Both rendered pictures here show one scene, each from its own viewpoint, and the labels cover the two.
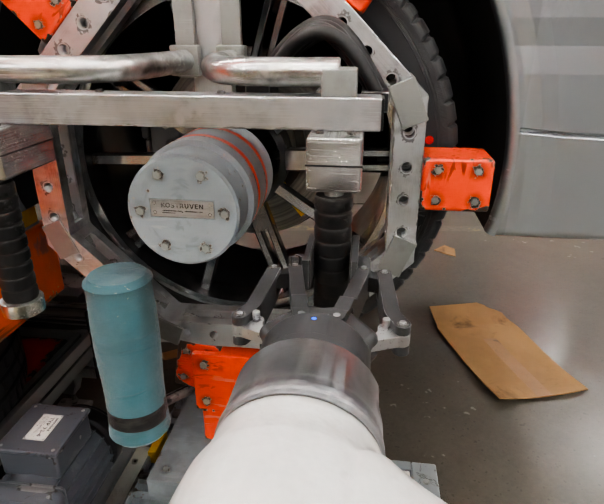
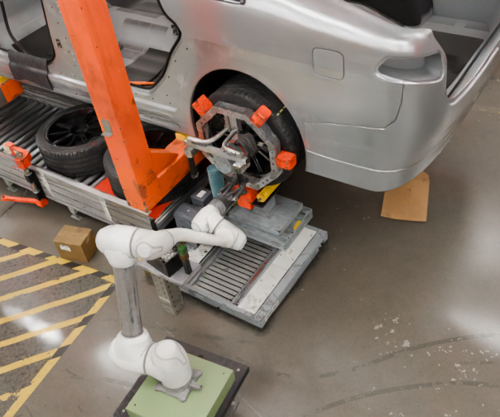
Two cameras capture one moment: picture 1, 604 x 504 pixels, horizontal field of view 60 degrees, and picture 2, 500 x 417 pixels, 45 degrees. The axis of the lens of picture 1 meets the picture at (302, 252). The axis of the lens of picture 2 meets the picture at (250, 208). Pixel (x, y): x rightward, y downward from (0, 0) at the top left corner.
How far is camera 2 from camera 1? 2.89 m
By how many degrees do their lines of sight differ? 33
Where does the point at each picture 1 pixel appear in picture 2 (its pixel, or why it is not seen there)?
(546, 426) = (391, 231)
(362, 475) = (212, 212)
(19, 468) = (195, 202)
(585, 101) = (319, 147)
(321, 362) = (216, 202)
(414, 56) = (278, 131)
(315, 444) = (209, 209)
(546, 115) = (310, 148)
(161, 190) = (218, 160)
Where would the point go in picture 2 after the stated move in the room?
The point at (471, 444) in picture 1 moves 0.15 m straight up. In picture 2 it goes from (354, 229) to (354, 213)
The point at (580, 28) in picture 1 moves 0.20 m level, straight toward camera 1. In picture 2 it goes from (314, 132) to (285, 150)
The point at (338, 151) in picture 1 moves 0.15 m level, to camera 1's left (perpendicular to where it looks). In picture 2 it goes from (237, 168) to (213, 162)
